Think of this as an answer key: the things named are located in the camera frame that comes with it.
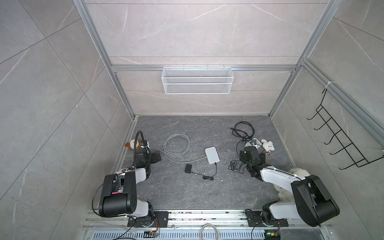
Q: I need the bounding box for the grey ethernet cable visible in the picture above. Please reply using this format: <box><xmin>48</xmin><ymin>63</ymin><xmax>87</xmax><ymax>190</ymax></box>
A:
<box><xmin>162</xmin><ymin>132</ymin><xmax>208</xmax><ymax>164</ymax></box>

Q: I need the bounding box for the thick black ethernet cable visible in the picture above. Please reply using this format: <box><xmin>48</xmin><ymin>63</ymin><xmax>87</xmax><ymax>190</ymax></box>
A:
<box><xmin>229</xmin><ymin>120</ymin><xmax>256</xmax><ymax>142</ymax></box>

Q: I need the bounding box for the black power adapter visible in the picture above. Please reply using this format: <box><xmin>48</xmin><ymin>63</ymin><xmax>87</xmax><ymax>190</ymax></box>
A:
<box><xmin>185</xmin><ymin>163</ymin><xmax>218</xmax><ymax>181</ymax></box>

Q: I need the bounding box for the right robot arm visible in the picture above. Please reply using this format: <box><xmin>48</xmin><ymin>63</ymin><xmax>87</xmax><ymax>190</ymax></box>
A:
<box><xmin>239</xmin><ymin>139</ymin><xmax>340</xmax><ymax>227</ymax></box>

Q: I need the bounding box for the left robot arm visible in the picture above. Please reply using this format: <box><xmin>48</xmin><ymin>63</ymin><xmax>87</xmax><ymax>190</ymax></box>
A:
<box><xmin>91</xmin><ymin>131</ymin><xmax>161</xmax><ymax>227</ymax></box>

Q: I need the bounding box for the small white plush toy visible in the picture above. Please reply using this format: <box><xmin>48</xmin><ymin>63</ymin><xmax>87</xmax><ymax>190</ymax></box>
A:
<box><xmin>261</xmin><ymin>139</ymin><xmax>275</xmax><ymax>155</ymax></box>

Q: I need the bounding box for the brown white plush toy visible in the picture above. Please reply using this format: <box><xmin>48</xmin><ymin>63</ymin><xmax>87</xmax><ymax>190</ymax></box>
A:
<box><xmin>124</xmin><ymin>139</ymin><xmax>142</xmax><ymax>150</ymax></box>

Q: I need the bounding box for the pink cartoon boy doll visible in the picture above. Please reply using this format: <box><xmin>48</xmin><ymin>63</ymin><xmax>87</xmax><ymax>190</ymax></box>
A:
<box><xmin>113</xmin><ymin>186</ymin><xmax>124</xmax><ymax>194</ymax></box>

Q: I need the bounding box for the large white plush sheep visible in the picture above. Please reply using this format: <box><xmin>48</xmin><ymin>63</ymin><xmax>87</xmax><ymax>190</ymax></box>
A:
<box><xmin>274</xmin><ymin>168</ymin><xmax>311</xmax><ymax>202</ymax></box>

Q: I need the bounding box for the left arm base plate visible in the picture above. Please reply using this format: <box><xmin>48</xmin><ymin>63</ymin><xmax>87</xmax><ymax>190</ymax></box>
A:
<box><xmin>128</xmin><ymin>211</ymin><xmax>169</xmax><ymax>228</ymax></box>

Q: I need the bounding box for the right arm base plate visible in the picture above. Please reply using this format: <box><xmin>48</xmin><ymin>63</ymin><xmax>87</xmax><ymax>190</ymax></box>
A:
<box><xmin>245</xmin><ymin>210</ymin><xmax>289</xmax><ymax>228</ymax></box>

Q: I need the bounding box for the white wire mesh basket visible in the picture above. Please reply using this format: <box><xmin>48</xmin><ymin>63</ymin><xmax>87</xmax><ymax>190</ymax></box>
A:
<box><xmin>162</xmin><ymin>67</ymin><xmax>234</xmax><ymax>95</ymax></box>

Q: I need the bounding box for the black wire hook rack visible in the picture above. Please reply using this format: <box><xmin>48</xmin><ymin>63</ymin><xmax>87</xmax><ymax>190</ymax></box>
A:
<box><xmin>307</xmin><ymin>89</ymin><xmax>384</xmax><ymax>170</ymax></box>

